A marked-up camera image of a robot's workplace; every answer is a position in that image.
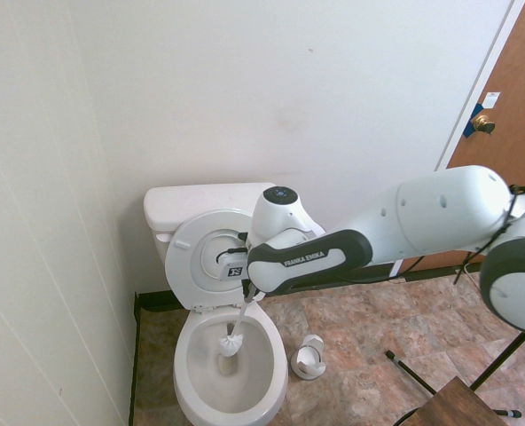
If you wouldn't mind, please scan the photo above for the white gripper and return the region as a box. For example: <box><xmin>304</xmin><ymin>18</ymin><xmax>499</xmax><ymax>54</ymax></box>
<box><xmin>217</xmin><ymin>253</ymin><xmax>258</xmax><ymax>304</ymax></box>

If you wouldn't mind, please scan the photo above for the white toilet brush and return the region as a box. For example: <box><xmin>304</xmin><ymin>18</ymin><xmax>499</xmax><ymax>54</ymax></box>
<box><xmin>216</xmin><ymin>290</ymin><xmax>257</xmax><ymax>359</ymax></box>

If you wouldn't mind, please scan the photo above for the white toilet seat with lid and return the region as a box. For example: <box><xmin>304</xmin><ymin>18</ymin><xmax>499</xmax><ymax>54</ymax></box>
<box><xmin>164</xmin><ymin>209</ymin><xmax>280</xmax><ymax>314</ymax></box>

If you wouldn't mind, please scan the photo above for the white toilet brush holder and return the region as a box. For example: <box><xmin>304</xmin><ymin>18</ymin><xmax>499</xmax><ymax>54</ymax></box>
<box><xmin>291</xmin><ymin>335</ymin><xmax>326</xmax><ymax>381</ymax></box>

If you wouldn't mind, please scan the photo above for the white toilet tank lid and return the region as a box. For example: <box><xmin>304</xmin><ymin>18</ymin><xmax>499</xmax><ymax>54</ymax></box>
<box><xmin>143</xmin><ymin>182</ymin><xmax>278</xmax><ymax>232</ymax></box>

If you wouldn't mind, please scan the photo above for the white ceramic toilet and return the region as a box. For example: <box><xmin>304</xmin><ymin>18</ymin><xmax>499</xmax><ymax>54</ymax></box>
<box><xmin>150</xmin><ymin>228</ymin><xmax>289</xmax><ymax>426</ymax></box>

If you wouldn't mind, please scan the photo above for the blue tape strip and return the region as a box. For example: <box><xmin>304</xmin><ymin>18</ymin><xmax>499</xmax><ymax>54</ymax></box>
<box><xmin>463</xmin><ymin>102</ymin><xmax>488</xmax><ymax>139</ymax></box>

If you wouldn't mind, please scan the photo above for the brass door knob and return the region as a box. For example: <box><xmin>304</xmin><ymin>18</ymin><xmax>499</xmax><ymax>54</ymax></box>
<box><xmin>473</xmin><ymin>113</ymin><xmax>497</xmax><ymax>134</ymax></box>

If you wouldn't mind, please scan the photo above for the brown wooden door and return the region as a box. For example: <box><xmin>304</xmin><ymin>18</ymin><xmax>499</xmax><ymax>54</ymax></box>
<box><xmin>404</xmin><ymin>0</ymin><xmax>525</xmax><ymax>272</ymax></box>

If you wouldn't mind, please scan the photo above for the black camera tripod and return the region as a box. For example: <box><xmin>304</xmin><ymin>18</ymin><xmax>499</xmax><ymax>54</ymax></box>
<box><xmin>385</xmin><ymin>331</ymin><xmax>525</xmax><ymax>421</ymax></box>

